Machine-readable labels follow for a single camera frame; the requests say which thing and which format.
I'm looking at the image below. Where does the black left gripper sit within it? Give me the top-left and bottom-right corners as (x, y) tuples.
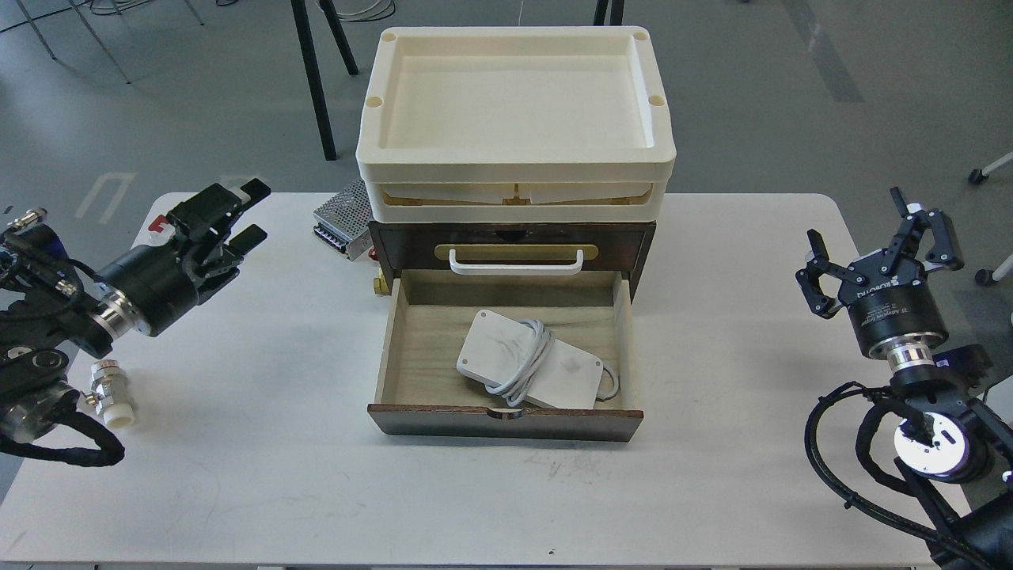
(97, 178), (271, 336)

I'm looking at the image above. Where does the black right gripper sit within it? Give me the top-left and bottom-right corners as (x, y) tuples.
(795, 187), (965, 359)

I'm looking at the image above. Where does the white charger with cable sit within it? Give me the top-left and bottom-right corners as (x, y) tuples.
(456, 308), (621, 410)

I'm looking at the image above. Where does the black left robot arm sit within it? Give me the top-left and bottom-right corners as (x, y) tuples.
(1, 178), (271, 468)

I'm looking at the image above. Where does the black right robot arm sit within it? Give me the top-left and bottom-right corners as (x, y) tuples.
(795, 188), (1012, 569)

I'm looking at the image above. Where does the white red circuit breaker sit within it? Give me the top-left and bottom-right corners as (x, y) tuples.
(146, 215), (175, 246)

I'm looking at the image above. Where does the metal mesh power supply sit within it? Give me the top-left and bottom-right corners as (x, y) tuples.
(313, 178), (376, 262)

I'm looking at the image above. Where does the white chair caster leg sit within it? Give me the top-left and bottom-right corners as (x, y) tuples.
(967, 151), (1013, 185)

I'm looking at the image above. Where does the brass fitting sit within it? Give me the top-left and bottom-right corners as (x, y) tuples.
(372, 268), (391, 296)

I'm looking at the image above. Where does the silver metal valve fitting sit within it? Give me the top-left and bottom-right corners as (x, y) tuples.
(84, 359), (136, 430)

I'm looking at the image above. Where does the open wooden drawer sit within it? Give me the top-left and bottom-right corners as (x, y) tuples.
(366, 270), (644, 443)

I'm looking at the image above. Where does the black table leg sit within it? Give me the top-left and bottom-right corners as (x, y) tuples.
(290, 0), (359, 162)

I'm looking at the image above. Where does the cream plastic tray organizer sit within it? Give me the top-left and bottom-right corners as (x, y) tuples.
(357, 26), (677, 223)

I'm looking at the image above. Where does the white drawer handle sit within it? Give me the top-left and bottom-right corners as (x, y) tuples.
(449, 249), (585, 276)

